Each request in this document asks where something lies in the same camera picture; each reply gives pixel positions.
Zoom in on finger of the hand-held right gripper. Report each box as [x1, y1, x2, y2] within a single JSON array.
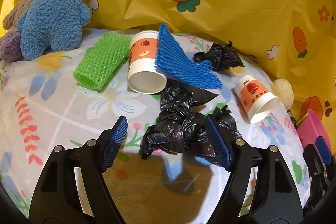
[[303, 145, 327, 177], [316, 136, 332, 165]]

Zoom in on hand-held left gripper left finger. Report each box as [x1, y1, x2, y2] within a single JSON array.
[[28, 115, 129, 224]]

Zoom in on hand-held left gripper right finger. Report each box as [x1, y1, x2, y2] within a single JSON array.
[[205, 114, 303, 224]]

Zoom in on pink plastic bucket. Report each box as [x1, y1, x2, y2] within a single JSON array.
[[297, 108, 332, 155]]

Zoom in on large black plastic bag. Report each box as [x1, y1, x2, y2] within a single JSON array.
[[139, 79, 243, 165]]

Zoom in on orange white paper cup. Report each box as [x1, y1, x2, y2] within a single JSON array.
[[234, 75, 279, 125], [127, 30, 167, 94]]

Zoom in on cream plush ball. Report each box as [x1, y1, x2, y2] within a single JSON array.
[[272, 78, 294, 110]]

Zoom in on green foam net sleeve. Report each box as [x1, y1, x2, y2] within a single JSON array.
[[73, 31, 132, 90]]

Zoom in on small black plastic bag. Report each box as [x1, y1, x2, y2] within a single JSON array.
[[193, 41, 245, 72]]

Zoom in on blue foam net sleeve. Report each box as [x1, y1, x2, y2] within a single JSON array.
[[155, 23, 223, 90]]

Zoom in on blue plush monster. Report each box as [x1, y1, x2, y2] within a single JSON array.
[[18, 0, 96, 61]]

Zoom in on yellow carrot print curtain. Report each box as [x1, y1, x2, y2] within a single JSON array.
[[0, 0, 336, 125]]

